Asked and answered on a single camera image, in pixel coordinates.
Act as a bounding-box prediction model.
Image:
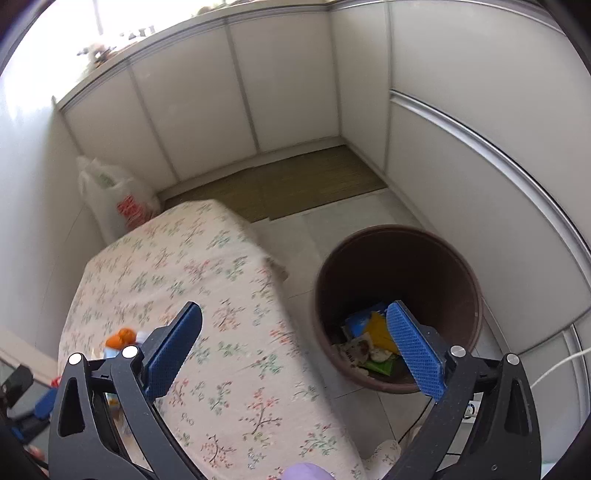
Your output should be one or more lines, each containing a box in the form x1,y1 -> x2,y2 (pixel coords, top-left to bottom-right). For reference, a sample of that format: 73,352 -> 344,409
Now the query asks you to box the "brown plastic bin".
315,224 -> 483,394

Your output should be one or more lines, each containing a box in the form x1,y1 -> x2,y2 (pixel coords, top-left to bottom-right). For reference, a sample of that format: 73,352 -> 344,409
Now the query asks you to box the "orange plastic item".
105,327 -> 138,349

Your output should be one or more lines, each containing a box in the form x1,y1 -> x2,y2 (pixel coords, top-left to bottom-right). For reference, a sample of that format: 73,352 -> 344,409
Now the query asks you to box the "purple cloth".
283,463 -> 333,480

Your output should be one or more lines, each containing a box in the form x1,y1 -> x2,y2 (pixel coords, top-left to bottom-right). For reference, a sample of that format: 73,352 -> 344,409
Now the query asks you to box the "white cable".
529,348 -> 591,391

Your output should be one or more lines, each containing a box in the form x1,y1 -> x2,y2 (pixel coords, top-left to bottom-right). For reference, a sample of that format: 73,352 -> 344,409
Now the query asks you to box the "kitchen utensils cluster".
76,25 -> 158,65

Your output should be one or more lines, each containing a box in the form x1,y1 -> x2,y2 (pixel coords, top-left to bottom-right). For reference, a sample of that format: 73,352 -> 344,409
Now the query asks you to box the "white plastic shopping bag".
76,156 -> 160,243

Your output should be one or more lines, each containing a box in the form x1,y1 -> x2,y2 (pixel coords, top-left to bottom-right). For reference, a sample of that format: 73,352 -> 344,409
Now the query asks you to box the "yellow packet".
365,311 -> 400,355

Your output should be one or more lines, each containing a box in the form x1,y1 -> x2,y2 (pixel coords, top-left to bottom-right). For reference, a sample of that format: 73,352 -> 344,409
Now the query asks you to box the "floral tablecloth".
58,199 -> 370,480

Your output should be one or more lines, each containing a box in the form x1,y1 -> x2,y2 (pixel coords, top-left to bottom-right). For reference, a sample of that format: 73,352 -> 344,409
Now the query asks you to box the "woven floor mat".
164,144 -> 387,223

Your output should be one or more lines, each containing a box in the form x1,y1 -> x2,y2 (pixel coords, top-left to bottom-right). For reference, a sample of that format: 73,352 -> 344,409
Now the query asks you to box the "white cabinet under window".
52,0 -> 342,195

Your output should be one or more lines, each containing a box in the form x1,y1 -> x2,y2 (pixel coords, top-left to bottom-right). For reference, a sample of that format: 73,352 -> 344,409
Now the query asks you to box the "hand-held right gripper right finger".
382,299 -> 542,480

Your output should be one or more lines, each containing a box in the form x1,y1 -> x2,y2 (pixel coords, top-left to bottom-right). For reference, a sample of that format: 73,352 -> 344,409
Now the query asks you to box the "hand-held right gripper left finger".
48,301 -> 204,480

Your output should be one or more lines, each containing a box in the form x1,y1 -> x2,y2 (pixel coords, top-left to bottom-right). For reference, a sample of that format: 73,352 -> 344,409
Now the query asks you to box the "blue carton box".
344,302 -> 389,342

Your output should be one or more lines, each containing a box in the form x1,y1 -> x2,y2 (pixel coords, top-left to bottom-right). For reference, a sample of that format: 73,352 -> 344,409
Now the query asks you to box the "white cabinet with drawers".
329,0 -> 591,370

